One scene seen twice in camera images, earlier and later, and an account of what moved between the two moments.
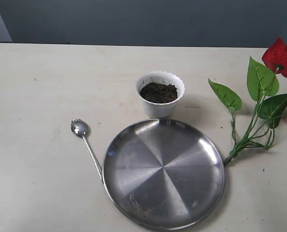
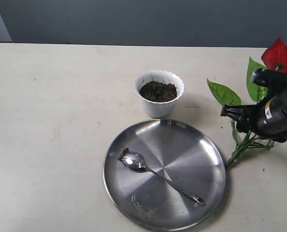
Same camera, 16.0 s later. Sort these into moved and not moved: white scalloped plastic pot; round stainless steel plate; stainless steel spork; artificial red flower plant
Moved: stainless steel spork
Not moved: white scalloped plastic pot; round stainless steel plate; artificial red flower plant
